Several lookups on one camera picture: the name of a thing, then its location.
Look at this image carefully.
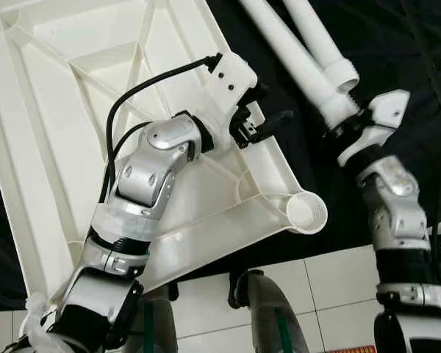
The white plastic table leg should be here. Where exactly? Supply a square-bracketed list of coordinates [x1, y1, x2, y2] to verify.
[239, 0, 361, 126]
[283, 0, 361, 93]

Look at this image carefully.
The white plastic children table top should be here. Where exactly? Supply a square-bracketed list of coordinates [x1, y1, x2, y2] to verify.
[0, 0, 329, 295]

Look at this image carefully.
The black tablecloth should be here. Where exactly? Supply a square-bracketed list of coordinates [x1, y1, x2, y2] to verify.
[0, 0, 441, 310]

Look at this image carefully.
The grey right robot foot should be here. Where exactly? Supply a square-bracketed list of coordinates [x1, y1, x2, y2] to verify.
[228, 268, 309, 353]

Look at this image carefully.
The grey robot foot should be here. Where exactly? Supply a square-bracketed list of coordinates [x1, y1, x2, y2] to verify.
[121, 283, 179, 353]
[228, 268, 309, 353]

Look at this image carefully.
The grey left robot foot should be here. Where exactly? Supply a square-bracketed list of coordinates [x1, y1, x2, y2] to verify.
[121, 283, 179, 353]

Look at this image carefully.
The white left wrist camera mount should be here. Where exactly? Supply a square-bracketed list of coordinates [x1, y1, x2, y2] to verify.
[202, 53, 259, 151]

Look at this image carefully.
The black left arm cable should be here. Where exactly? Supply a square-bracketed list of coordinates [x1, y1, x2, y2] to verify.
[103, 53, 223, 203]

